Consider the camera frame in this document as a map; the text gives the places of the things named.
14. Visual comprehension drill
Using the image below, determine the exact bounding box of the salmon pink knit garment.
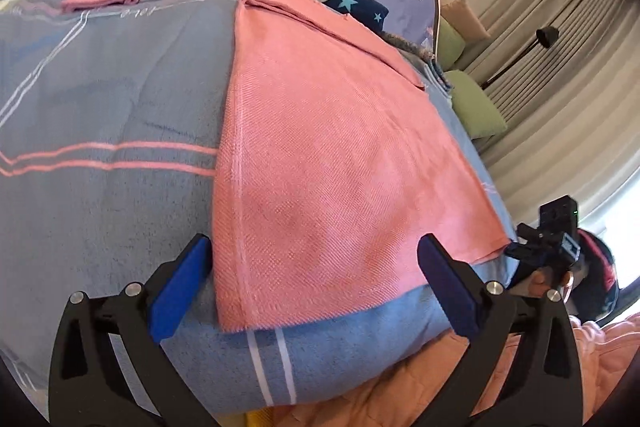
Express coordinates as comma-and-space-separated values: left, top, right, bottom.
214, 0, 508, 332

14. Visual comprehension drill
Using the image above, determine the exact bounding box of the green cushion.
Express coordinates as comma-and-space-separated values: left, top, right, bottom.
437, 17, 465, 70
445, 70, 506, 140

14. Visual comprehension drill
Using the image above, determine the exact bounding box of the green cushion near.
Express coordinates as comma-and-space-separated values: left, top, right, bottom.
445, 70, 506, 140

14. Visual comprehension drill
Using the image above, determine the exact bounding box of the black floor lamp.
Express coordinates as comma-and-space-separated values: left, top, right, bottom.
480, 26, 560, 90

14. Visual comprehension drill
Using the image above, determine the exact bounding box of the person's right hand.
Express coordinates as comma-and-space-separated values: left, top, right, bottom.
526, 267, 575, 303

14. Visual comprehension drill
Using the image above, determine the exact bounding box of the tan pink cushion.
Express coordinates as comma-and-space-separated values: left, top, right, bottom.
442, 0, 490, 43

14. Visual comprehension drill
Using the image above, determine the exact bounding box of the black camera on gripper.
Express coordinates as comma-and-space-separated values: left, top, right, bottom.
504, 195, 580, 285

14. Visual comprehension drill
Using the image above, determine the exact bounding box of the beige pleated curtain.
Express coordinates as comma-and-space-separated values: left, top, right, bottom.
457, 0, 639, 222

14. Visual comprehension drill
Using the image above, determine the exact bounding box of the orange pink quilted blanket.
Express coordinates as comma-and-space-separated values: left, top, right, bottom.
244, 311, 640, 427

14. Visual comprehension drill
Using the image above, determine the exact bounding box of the green cushion far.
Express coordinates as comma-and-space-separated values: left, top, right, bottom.
437, 17, 465, 70

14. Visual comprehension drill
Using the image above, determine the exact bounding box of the blue grey striped bedspread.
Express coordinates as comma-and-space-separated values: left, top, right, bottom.
1, 0, 514, 414

